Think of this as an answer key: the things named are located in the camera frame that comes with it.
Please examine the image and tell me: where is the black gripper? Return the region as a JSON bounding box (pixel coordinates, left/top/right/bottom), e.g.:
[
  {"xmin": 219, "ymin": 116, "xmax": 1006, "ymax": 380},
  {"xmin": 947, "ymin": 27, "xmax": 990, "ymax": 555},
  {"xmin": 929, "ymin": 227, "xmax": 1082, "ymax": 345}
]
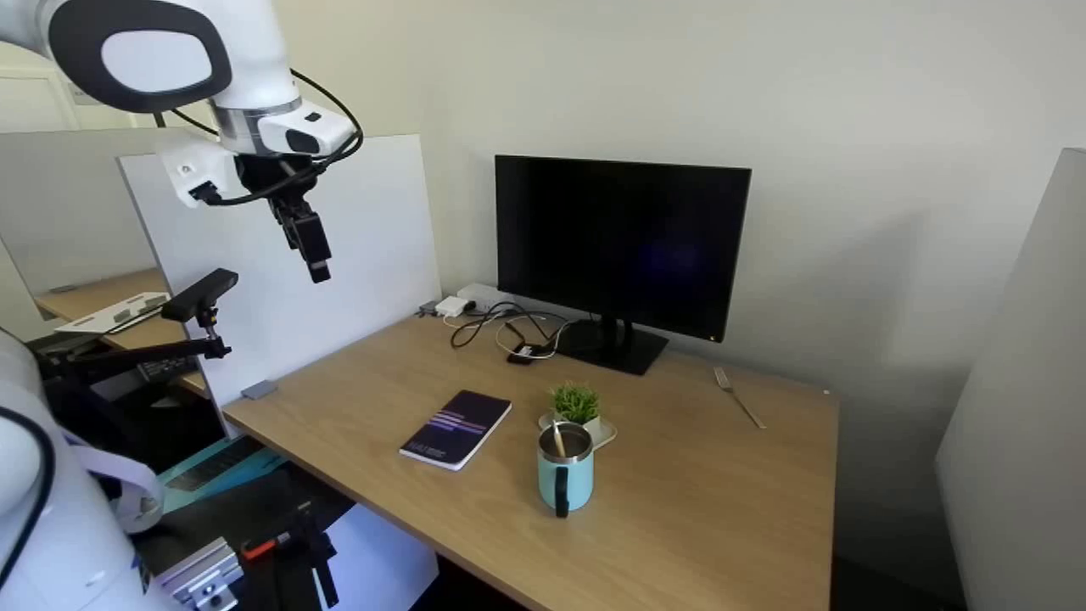
[{"xmin": 235, "ymin": 156, "xmax": 332, "ymax": 283}]

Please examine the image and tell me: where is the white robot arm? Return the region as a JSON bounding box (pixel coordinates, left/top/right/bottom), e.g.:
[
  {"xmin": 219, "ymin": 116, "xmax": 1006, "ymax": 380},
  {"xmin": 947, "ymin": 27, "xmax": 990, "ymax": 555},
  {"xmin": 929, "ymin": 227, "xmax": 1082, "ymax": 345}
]
[{"xmin": 0, "ymin": 0, "xmax": 363, "ymax": 283}]

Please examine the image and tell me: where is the white partition board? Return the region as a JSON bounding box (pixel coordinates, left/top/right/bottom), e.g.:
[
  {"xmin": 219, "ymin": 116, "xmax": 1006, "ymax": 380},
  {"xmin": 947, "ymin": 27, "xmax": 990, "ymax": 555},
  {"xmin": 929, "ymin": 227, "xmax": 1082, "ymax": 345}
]
[{"xmin": 118, "ymin": 135, "xmax": 440, "ymax": 407}]

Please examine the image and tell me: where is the white power adapter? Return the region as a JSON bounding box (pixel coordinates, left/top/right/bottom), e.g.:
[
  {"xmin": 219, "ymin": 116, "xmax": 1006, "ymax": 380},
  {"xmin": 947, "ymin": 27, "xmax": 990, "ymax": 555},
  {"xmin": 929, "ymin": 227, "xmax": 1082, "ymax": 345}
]
[{"xmin": 435, "ymin": 295, "xmax": 475, "ymax": 320}]

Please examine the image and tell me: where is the white power strip box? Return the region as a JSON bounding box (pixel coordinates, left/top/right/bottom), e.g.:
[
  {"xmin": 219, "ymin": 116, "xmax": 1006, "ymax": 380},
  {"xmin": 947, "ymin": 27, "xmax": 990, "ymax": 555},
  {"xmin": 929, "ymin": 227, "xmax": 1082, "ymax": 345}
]
[{"xmin": 455, "ymin": 283, "xmax": 515, "ymax": 312}]

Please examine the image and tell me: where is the white keyboard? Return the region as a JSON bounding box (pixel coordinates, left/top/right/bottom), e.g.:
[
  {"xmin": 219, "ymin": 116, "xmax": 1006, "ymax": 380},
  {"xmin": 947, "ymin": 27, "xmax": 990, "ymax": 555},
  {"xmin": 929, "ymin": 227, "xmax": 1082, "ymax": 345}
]
[{"xmin": 65, "ymin": 293, "xmax": 171, "ymax": 335}]

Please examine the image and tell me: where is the small black usb hub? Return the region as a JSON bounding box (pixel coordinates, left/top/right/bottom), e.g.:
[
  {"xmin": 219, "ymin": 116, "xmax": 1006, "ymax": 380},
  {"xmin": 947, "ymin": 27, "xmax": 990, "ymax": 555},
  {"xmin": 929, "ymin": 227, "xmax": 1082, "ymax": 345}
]
[{"xmin": 505, "ymin": 345, "xmax": 542, "ymax": 367}]

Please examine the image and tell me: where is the dark purple notebook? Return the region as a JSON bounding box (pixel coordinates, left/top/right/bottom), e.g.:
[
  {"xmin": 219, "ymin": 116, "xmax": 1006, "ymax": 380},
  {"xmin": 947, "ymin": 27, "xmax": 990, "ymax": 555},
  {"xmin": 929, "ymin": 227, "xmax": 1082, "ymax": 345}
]
[{"xmin": 401, "ymin": 390, "xmax": 514, "ymax": 471}]

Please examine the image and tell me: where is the small green potted plant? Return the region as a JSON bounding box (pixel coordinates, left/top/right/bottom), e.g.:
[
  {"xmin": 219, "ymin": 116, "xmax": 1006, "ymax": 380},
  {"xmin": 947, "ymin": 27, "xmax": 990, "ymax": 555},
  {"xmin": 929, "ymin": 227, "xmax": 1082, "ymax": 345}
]
[{"xmin": 540, "ymin": 388, "xmax": 618, "ymax": 449}]

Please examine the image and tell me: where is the black computer monitor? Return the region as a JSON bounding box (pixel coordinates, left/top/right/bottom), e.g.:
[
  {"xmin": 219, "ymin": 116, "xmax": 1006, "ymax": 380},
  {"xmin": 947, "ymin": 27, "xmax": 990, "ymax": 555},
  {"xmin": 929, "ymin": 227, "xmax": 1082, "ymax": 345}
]
[{"xmin": 495, "ymin": 156, "xmax": 753, "ymax": 374}]

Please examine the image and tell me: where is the grey side partition panel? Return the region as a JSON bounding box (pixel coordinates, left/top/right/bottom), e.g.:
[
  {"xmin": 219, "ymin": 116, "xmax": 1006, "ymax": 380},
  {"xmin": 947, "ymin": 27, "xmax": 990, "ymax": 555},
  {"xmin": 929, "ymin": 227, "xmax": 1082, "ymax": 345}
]
[{"xmin": 938, "ymin": 150, "xmax": 1086, "ymax": 611}]

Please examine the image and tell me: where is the black camera on stand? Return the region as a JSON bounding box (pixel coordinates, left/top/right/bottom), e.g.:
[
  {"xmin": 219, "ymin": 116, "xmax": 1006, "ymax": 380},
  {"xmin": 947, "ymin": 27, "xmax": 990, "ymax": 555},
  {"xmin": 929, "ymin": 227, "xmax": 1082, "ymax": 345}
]
[{"xmin": 161, "ymin": 269, "xmax": 238, "ymax": 361}]

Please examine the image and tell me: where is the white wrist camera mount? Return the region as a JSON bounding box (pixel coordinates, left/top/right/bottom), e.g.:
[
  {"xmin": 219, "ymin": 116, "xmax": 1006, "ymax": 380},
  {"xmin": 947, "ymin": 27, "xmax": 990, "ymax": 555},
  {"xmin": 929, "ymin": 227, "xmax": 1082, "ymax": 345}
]
[{"xmin": 161, "ymin": 144, "xmax": 245, "ymax": 208}]

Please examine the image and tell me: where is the black cable loop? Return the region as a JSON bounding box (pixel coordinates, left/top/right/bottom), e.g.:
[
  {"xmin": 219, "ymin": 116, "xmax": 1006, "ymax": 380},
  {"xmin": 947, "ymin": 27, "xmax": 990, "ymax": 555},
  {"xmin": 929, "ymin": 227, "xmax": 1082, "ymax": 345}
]
[{"xmin": 448, "ymin": 300, "xmax": 567, "ymax": 357}]

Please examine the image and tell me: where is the teal mug with black handle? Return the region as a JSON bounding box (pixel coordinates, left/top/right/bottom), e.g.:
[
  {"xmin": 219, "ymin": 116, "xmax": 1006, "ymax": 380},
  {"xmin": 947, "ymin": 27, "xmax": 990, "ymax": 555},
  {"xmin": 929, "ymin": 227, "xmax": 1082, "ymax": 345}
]
[{"xmin": 535, "ymin": 422, "xmax": 593, "ymax": 520}]

